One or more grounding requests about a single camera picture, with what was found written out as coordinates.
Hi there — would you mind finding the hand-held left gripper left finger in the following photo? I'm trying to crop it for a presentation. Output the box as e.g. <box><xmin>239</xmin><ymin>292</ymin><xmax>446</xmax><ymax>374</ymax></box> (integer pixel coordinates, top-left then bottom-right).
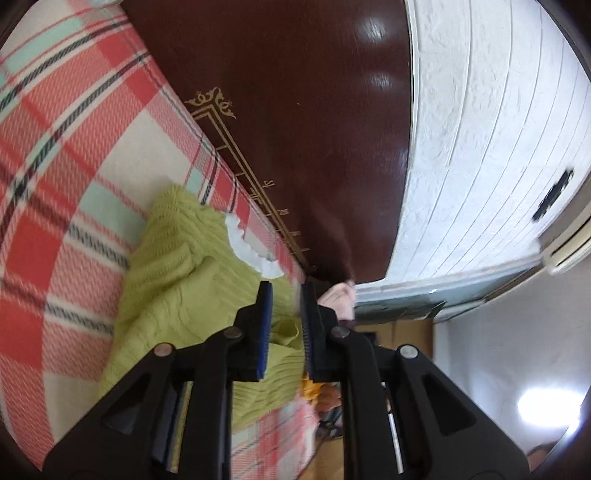
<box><xmin>41</xmin><ymin>281</ymin><xmax>275</xmax><ymax>480</ymax></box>

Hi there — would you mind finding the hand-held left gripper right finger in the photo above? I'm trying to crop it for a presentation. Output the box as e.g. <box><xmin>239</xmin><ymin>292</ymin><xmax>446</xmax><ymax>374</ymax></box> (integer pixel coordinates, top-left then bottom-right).
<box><xmin>300</xmin><ymin>282</ymin><xmax>531</xmax><ymax>480</ymax></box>

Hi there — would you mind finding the green knit sweater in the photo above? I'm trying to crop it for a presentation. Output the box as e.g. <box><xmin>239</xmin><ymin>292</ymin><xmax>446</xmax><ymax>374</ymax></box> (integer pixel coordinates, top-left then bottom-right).
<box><xmin>99</xmin><ymin>185</ymin><xmax>315</xmax><ymax>432</ymax></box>

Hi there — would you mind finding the yellow garment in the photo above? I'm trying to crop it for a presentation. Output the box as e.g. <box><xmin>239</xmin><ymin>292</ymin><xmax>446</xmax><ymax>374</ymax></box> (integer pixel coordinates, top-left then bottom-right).
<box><xmin>300</xmin><ymin>374</ymin><xmax>345</xmax><ymax>409</ymax></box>

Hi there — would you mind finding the brown wooden headboard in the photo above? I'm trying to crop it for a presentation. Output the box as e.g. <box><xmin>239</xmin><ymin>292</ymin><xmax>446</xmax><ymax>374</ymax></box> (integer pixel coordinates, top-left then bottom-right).
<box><xmin>121</xmin><ymin>0</ymin><xmax>414</xmax><ymax>284</ymax></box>

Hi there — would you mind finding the ceiling lamp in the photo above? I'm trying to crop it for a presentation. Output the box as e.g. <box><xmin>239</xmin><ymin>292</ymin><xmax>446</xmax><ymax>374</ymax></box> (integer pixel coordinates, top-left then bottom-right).
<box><xmin>517</xmin><ymin>385</ymin><xmax>585</xmax><ymax>428</ymax></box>

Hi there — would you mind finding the plaid bed sheet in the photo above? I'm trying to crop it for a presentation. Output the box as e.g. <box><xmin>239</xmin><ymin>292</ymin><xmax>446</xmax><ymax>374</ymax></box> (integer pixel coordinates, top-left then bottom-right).
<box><xmin>0</xmin><ymin>0</ymin><xmax>324</xmax><ymax>476</ymax></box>

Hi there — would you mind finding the white air conditioner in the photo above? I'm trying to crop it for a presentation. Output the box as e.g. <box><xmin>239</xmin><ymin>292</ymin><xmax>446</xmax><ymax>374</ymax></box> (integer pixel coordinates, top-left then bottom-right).
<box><xmin>538</xmin><ymin>222</ymin><xmax>591</xmax><ymax>277</ymax></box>

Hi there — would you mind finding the black wall bracket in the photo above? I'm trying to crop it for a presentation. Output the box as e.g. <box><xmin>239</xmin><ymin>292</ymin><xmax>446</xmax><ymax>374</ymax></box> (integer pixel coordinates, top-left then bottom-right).
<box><xmin>532</xmin><ymin>168</ymin><xmax>575</xmax><ymax>222</ymax></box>

